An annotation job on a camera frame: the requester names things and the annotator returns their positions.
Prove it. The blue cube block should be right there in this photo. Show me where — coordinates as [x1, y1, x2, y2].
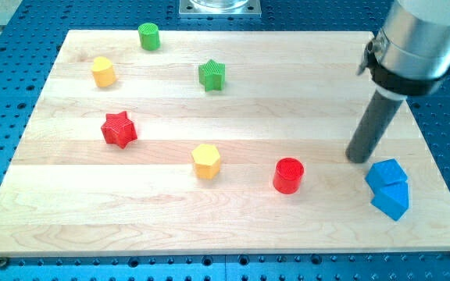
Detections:
[365, 158, 408, 193]

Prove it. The red cylinder block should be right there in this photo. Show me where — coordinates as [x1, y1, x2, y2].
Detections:
[273, 158, 305, 194]

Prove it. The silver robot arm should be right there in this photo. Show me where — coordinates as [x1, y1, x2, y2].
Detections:
[357, 0, 450, 101]

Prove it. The green cylinder block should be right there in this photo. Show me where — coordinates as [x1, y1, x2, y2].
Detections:
[137, 23, 160, 51]

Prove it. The blue triangle block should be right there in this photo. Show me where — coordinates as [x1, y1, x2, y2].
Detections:
[371, 182, 409, 221]

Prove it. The red star block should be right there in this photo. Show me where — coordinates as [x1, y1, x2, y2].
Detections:
[101, 111, 138, 149]

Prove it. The yellow hexagon block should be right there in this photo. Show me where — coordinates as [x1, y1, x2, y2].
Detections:
[191, 144, 221, 180]

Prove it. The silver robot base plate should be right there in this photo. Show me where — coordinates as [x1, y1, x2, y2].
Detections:
[178, 0, 262, 18]

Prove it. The green star block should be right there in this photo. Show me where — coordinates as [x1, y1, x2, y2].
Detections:
[198, 59, 226, 91]

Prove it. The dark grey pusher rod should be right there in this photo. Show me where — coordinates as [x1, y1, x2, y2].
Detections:
[345, 91, 404, 163]

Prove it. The wooden board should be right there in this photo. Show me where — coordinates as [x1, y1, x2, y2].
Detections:
[0, 30, 450, 257]

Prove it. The left board clamp screw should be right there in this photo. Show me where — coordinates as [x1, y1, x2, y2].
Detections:
[0, 257, 9, 269]

